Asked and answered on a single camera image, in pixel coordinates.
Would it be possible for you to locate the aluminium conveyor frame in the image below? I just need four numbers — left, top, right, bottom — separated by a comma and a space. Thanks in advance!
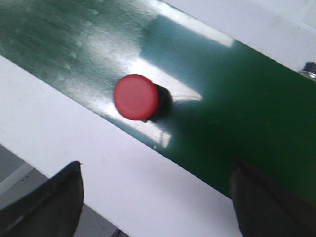
298, 61, 316, 80

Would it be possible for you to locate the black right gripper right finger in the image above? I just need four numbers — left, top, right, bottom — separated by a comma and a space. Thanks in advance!
230, 160, 316, 237

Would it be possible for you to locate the green conveyor belt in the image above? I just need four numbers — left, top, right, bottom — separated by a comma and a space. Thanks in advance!
0, 0, 316, 204

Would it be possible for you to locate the red mushroom push button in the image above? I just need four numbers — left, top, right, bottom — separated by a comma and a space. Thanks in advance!
113, 74, 172, 122

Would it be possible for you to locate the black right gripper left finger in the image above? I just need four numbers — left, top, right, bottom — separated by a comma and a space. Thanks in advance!
0, 161, 84, 237

